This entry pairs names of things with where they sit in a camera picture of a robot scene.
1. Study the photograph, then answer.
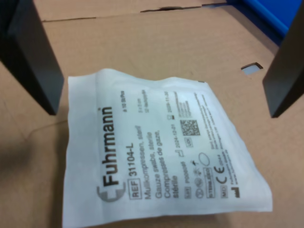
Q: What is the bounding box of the brown cardboard sheet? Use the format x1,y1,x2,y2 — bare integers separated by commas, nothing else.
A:
0,1,304,228
32,0,229,22

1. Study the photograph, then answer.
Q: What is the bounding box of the blue bin holding face masks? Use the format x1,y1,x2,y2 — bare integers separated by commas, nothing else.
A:
234,0,300,46

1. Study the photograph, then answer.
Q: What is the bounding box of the white Fuhrmann gauze packet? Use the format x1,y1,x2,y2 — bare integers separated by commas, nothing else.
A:
62,67,274,228

